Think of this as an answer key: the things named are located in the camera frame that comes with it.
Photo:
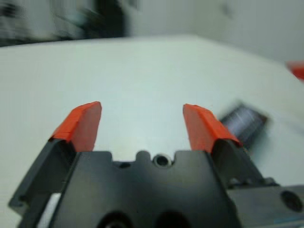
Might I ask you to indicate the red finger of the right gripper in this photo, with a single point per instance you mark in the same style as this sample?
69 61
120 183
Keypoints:
298 70

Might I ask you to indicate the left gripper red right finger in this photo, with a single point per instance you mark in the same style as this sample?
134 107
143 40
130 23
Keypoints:
202 128

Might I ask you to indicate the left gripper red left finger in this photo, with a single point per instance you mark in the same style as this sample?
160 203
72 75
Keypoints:
83 128

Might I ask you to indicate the black box lid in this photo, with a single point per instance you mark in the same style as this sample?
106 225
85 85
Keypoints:
249 123

